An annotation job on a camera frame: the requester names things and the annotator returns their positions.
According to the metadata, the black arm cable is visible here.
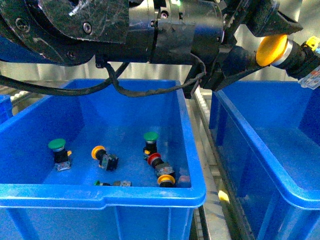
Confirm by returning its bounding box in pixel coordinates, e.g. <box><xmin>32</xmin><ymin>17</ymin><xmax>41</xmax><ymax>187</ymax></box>
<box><xmin>0</xmin><ymin>53</ymin><xmax>207</xmax><ymax>98</ymax></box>

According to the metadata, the yellow mushroom push button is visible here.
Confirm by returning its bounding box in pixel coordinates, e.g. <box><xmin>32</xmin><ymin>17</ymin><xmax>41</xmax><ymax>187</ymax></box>
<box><xmin>255</xmin><ymin>34</ymin><xmax>320</xmax><ymax>90</ymax></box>

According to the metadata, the right blue plastic bin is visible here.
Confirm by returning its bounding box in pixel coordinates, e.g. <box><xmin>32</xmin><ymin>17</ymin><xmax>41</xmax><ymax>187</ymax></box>
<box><xmin>209</xmin><ymin>81</ymin><xmax>320</xmax><ymax>240</ymax></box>

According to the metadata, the green button bin right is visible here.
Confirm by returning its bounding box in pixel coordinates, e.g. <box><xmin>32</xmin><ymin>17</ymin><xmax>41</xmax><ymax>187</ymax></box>
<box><xmin>143</xmin><ymin>131</ymin><xmax>159</xmax><ymax>161</ymax></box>

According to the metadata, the green button far left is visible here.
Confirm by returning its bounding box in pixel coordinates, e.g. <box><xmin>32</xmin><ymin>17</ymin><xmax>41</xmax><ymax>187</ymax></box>
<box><xmin>48</xmin><ymin>138</ymin><xmax>72</xmax><ymax>172</ymax></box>

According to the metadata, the yellow button near bin corner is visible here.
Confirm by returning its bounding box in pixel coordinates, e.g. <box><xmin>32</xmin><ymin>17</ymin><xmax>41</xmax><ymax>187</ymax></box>
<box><xmin>157</xmin><ymin>174</ymin><xmax>176</xmax><ymax>188</ymax></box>

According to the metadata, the orange button bin centre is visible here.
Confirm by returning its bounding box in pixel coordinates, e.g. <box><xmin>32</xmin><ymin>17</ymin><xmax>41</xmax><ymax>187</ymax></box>
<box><xmin>91</xmin><ymin>145</ymin><xmax>119</xmax><ymax>171</ymax></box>

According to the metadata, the red button bin right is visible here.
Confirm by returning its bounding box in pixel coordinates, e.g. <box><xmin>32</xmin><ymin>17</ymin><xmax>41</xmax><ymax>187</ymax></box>
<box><xmin>147</xmin><ymin>152</ymin><xmax>176</xmax><ymax>178</ymax></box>

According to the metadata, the green button lower right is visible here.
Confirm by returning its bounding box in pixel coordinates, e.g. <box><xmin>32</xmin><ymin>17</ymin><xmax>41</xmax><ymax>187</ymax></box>
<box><xmin>93</xmin><ymin>180</ymin><xmax>132</xmax><ymax>187</ymax></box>

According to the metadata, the green button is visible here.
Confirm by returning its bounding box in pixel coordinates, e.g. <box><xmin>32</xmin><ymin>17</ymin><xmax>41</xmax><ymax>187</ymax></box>
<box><xmin>93</xmin><ymin>180</ymin><xmax>132</xmax><ymax>187</ymax></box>
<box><xmin>48</xmin><ymin>138</ymin><xmax>72</xmax><ymax>172</ymax></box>

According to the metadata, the left blue plastic bin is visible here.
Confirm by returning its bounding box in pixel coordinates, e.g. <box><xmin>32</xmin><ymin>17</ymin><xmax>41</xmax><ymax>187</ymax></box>
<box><xmin>0</xmin><ymin>87</ymin><xmax>206</xmax><ymax>240</ymax></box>

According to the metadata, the lower left blue bin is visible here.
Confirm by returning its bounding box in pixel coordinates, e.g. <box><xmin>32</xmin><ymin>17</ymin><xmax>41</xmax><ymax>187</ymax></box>
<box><xmin>0</xmin><ymin>94</ymin><xmax>13</xmax><ymax>124</ymax></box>

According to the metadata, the metal centre divider rail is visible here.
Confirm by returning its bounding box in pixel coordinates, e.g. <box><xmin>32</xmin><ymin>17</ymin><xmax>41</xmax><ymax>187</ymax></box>
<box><xmin>189</xmin><ymin>88</ymin><xmax>239</xmax><ymax>240</ymax></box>

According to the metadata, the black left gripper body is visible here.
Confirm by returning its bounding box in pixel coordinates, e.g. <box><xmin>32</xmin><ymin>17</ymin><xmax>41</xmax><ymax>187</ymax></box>
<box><xmin>149</xmin><ymin>0</ymin><xmax>237</xmax><ymax>92</ymax></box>

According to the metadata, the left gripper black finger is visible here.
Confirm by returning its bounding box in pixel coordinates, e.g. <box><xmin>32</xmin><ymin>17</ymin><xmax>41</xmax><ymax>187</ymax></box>
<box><xmin>246</xmin><ymin>0</ymin><xmax>303</xmax><ymax>37</ymax></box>
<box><xmin>212</xmin><ymin>46</ymin><xmax>263</xmax><ymax>92</ymax></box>

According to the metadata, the blue plastic bin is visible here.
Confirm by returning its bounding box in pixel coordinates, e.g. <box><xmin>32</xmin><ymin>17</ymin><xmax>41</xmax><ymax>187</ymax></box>
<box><xmin>0</xmin><ymin>87</ymin><xmax>206</xmax><ymax>240</ymax></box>
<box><xmin>209</xmin><ymin>81</ymin><xmax>320</xmax><ymax>240</ymax></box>

